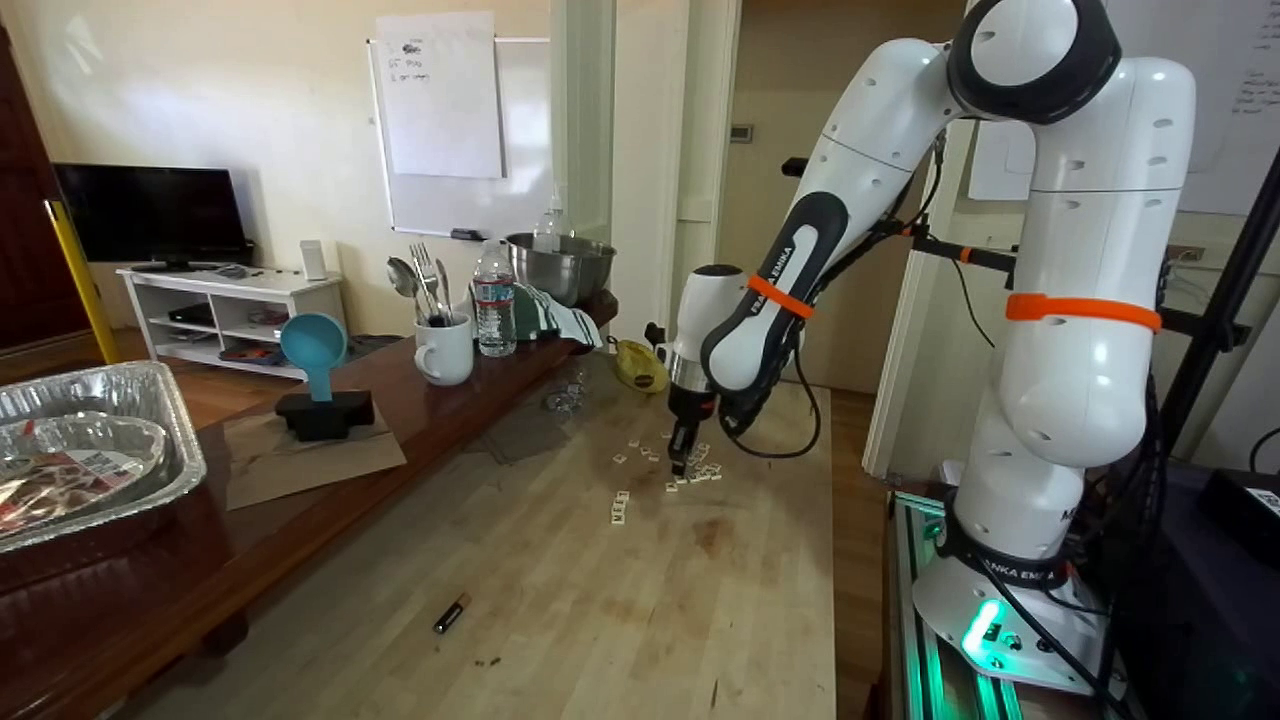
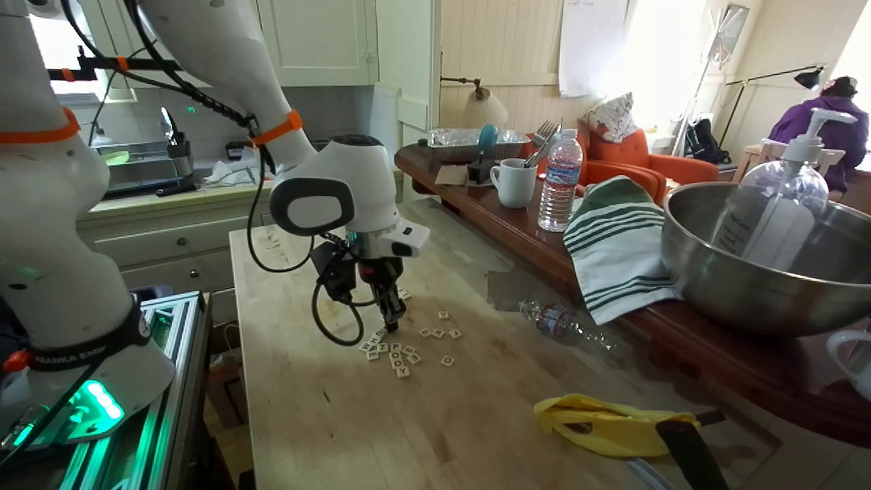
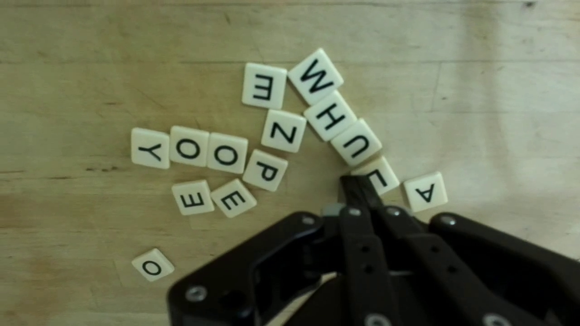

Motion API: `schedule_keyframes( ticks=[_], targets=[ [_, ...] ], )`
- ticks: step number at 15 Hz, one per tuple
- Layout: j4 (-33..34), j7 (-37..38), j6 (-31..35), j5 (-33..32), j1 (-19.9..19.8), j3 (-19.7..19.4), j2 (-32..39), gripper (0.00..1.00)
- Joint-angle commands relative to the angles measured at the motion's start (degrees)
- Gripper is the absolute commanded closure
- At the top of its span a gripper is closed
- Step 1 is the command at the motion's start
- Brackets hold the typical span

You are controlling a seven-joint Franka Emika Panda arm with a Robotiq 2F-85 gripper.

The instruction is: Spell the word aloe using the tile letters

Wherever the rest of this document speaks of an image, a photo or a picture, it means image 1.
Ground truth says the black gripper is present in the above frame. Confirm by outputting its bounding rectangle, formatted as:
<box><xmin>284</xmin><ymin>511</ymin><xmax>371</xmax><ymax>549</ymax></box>
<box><xmin>663</xmin><ymin>381</ymin><xmax>708</xmax><ymax>483</ymax></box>

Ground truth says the green striped white towel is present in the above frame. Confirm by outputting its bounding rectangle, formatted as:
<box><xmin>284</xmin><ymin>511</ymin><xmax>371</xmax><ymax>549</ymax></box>
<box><xmin>511</xmin><ymin>277</ymin><xmax>613</xmax><ymax>358</ymax></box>

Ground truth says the stainless steel mixing bowl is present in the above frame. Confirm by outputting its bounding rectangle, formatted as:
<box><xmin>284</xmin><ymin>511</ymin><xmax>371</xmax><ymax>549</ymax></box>
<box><xmin>526</xmin><ymin>232</ymin><xmax>621</xmax><ymax>310</ymax></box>

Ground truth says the clear plastic water bottle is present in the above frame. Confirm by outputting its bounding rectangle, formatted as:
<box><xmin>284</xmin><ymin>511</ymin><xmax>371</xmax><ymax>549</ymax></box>
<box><xmin>469</xmin><ymin>240</ymin><xmax>521</xmax><ymax>361</ymax></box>

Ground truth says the clear pump sanitizer bottle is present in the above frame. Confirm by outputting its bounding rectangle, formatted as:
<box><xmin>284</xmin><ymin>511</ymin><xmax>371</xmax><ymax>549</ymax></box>
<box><xmin>533</xmin><ymin>206</ymin><xmax>573</xmax><ymax>260</ymax></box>

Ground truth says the white ceramic mug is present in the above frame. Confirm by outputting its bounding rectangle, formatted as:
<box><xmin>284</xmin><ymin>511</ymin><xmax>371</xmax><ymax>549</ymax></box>
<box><xmin>411</xmin><ymin>310</ymin><xmax>478</xmax><ymax>391</ymax></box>

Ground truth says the black marker pen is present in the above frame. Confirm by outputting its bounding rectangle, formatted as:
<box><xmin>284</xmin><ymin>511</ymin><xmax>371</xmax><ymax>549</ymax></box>
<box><xmin>428</xmin><ymin>591</ymin><xmax>476</xmax><ymax>639</ymax></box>

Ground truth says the metal kitchen utensil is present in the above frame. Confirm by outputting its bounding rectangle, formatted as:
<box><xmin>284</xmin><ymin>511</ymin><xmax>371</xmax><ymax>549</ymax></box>
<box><xmin>420</xmin><ymin>240</ymin><xmax>461</xmax><ymax>325</ymax></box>

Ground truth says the metal spoon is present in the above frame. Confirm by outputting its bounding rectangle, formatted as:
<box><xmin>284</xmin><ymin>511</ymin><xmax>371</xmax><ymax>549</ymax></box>
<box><xmin>383</xmin><ymin>252</ymin><xmax>433</xmax><ymax>327</ymax></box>

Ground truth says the black base block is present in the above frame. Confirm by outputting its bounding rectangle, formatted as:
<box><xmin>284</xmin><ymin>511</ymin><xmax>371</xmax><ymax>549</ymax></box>
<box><xmin>271</xmin><ymin>388</ymin><xmax>379</xmax><ymax>444</ymax></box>

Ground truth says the brown cardboard sheet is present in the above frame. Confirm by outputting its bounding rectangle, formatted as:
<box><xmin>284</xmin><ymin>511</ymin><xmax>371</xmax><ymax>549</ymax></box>
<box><xmin>215</xmin><ymin>397</ymin><xmax>411</xmax><ymax>516</ymax></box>

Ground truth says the small white box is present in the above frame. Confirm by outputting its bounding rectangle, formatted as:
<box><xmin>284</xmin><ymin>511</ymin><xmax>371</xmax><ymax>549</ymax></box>
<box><xmin>295</xmin><ymin>238</ymin><xmax>335</xmax><ymax>285</ymax></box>

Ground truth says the white paper sheet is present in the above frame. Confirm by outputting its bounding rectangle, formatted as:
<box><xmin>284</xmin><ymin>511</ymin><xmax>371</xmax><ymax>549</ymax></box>
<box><xmin>368</xmin><ymin>8</ymin><xmax>509</xmax><ymax>183</ymax></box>

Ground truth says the white television stand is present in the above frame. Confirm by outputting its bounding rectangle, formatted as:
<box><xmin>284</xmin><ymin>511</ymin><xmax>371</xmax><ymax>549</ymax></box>
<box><xmin>112</xmin><ymin>260</ymin><xmax>353</xmax><ymax>385</ymax></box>

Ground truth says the aluminium foil tray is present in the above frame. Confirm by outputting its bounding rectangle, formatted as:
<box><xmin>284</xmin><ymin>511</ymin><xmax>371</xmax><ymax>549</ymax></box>
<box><xmin>0</xmin><ymin>358</ymin><xmax>210</xmax><ymax>561</ymax></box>

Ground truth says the black equipment box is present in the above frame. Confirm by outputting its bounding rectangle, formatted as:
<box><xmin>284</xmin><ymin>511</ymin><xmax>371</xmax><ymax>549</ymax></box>
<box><xmin>1103</xmin><ymin>456</ymin><xmax>1280</xmax><ymax>720</ymax></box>

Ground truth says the dark brown wooden side table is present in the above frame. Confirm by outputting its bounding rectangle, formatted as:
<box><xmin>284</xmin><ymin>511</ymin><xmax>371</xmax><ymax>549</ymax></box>
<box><xmin>0</xmin><ymin>316</ymin><xmax>625</xmax><ymax>720</ymax></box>

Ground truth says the black tripod leg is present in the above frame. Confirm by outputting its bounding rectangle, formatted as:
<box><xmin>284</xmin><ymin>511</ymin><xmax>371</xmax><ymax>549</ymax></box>
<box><xmin>1153</xmin><ymin>154</ymin><xmax>1280</xmax><ymax>463</ymax></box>

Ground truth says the black flat screen television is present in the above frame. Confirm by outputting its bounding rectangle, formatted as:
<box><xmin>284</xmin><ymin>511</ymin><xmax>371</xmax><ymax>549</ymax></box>
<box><xmin>47</xmin><ymin>159</ymin><xmax>261</xmax><ymax>273</ymax></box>

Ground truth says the yellow stick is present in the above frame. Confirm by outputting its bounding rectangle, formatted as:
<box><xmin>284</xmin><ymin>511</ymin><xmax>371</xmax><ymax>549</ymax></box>
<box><xmin>41</xmin><ymin>196</ymin><xmax>123</xmax><ymax>369</ymax></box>

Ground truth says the dark brown wooden cabinet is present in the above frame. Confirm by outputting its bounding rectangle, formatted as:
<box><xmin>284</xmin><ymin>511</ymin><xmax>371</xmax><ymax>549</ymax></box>
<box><xmin>0</xmin><ymin>19</ymin><xmax>98</xmax><ymax>351</ymax></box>

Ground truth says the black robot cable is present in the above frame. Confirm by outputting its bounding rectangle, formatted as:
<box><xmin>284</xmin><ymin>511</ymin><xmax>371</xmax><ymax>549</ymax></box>
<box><xmin>717</xmin><ymin>346</ymin><xmax>826</xmax><ymax>463</ymax></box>

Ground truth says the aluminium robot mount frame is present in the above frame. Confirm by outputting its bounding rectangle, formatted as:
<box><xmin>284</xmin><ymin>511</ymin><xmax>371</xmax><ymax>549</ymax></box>
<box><xmin>878</xmin><ymin>483</ymin><xmax>1137</xmax><ymax>720</ymax></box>

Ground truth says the white wall whiteboard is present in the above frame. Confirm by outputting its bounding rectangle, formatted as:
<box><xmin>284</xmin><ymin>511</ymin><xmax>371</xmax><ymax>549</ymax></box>
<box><xmin>361</xmin><ymin>30</ymin><xmax>559</xmax><ymax>245</ymax></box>

